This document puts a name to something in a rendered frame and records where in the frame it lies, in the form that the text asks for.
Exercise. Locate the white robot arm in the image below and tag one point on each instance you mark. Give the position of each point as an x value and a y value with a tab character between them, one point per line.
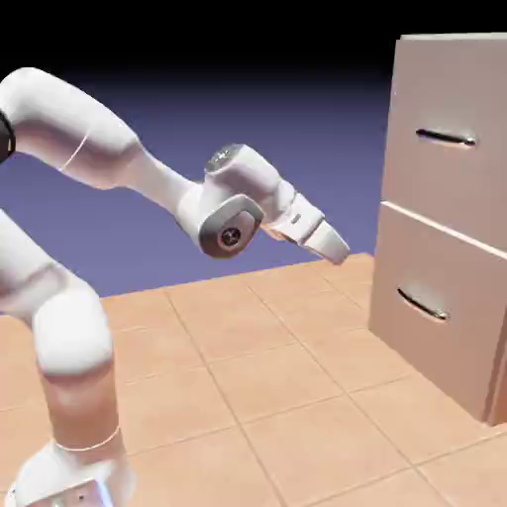
79	134

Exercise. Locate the beige painted cabinet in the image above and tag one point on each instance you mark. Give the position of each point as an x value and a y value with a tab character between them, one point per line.
443	222

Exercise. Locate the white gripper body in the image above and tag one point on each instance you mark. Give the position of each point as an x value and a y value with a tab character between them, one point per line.
328	240

